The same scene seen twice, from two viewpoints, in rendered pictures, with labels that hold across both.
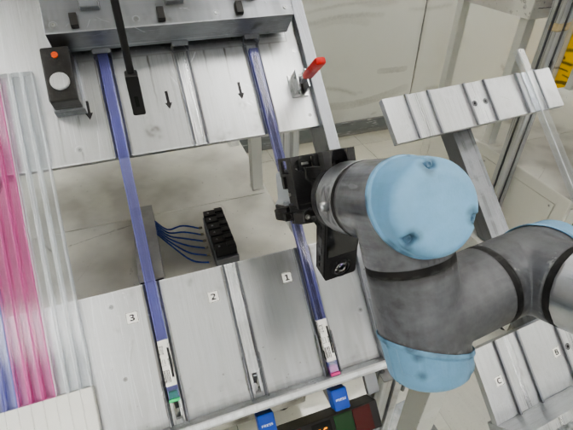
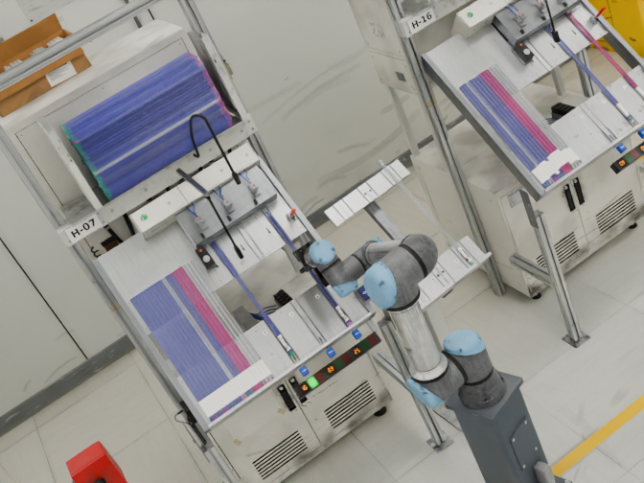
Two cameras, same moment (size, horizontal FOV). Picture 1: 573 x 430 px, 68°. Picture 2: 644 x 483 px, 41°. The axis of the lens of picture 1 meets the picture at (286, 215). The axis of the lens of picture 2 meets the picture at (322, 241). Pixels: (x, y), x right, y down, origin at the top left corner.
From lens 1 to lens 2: 2.39 m
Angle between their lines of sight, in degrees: 8
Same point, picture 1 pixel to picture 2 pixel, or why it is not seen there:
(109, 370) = (264, 353)
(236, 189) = (287, 277)
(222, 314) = (297, 319)
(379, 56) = (375, 100)
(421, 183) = (317, 247)
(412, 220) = (318, 256)
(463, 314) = (345, 272)
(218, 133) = (267, 251)
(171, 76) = (240, 238)
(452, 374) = (349, 287)
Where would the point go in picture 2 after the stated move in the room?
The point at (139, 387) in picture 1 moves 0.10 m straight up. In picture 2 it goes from (278, 355) to (265, 333)
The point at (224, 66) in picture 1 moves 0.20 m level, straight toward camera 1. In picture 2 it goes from (258, 223) to (270, 248)
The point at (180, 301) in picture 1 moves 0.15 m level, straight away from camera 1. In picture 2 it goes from (280, 320) to (262, 304)
